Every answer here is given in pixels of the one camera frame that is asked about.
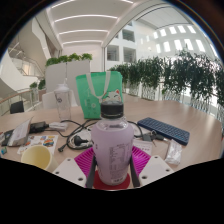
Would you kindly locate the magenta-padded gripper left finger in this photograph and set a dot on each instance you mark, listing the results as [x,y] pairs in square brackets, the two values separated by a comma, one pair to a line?
[68,171]

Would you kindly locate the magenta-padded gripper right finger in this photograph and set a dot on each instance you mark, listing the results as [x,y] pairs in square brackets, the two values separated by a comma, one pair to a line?
[155,170]

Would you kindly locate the purple drink bottle black cap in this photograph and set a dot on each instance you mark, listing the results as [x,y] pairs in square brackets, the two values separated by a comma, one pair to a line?
[111,150]

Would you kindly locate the clear plastic water bottle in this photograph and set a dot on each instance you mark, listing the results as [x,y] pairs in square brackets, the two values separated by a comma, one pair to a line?
[62,101]

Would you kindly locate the clear plastic packet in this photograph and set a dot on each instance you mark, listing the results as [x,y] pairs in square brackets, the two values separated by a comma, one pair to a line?
[173,151]

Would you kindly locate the white paper card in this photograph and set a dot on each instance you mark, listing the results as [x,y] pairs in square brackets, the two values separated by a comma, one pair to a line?
[143,146]

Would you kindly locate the flat round red coaster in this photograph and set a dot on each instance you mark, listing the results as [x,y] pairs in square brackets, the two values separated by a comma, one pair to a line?
[98,181]

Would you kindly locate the bunch of keys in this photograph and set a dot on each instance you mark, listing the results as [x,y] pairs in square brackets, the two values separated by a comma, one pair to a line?
[155,136]

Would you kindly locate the pale yellow mug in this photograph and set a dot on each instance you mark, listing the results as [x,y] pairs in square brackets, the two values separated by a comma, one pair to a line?
[36,156]

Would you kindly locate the colourful sticker sheet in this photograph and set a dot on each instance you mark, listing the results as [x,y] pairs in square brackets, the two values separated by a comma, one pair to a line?
[41,141]

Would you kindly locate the dark blue keyboard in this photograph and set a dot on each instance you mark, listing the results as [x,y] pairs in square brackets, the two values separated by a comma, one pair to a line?
[164,130]

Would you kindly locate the black power adapter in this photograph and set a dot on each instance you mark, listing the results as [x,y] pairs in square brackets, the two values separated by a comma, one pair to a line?
[38,126]

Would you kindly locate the black flat pouch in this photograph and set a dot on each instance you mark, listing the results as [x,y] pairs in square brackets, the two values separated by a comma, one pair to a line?
[5,138]

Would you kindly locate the white chair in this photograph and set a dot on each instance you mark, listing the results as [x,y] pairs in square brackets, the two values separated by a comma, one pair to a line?
[48,99]

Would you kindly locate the black chair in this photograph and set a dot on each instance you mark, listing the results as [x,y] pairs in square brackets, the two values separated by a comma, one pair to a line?
[16,107]

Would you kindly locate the green plants in brown planter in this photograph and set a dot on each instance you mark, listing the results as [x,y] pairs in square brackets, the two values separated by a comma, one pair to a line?
[37,85]

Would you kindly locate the green tote bag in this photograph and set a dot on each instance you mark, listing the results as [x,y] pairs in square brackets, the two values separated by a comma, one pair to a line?
[96,83]

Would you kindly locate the glass railing wooden handrail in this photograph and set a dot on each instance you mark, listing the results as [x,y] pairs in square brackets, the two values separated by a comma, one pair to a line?
[13,96]

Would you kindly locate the green plant hedge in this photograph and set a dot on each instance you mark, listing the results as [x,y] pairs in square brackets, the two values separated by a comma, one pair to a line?
[173,76]

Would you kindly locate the white cabinet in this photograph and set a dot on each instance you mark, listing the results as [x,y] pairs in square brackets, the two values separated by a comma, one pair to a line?
[68,75]

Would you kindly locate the green plants atop cabinet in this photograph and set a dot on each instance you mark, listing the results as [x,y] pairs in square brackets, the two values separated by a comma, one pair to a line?
[68,57]

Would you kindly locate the ceiling light strips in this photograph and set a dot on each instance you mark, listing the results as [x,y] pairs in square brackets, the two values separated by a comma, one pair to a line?
[85,16]

